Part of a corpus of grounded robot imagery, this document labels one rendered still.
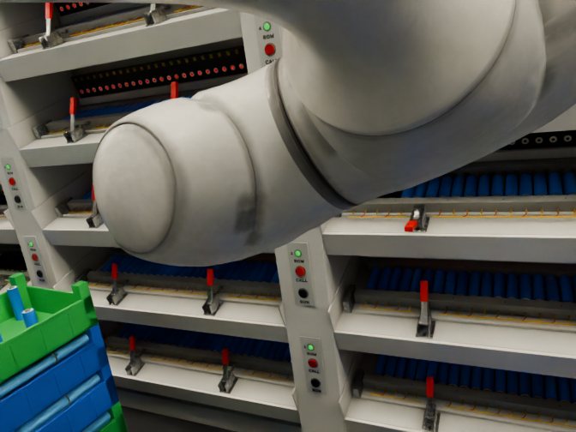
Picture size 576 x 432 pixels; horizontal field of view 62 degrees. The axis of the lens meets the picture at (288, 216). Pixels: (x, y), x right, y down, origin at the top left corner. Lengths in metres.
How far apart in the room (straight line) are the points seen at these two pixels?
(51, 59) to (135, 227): 0.87
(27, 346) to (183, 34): 0.56
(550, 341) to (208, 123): 0.70
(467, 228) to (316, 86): 0.59
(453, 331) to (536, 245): 0.21
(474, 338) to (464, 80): 0.69
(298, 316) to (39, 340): 0.43
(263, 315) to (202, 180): 0.74
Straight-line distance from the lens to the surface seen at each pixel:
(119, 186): 0.26
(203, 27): 0.86
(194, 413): 1.27
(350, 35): 0.18
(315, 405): 1.01
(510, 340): 0.86
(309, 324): 0.91
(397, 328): 0.88
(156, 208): 0.25
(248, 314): 0.99
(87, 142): 1.07
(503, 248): 0.77
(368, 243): 0.80
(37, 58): 1.13
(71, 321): 0.89
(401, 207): 0.82
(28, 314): 0.87
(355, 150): 0.23
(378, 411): 1.00
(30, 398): 0.88
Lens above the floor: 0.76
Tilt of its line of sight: 16 degrees down
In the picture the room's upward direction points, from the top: 8 degrees counter-clockwise
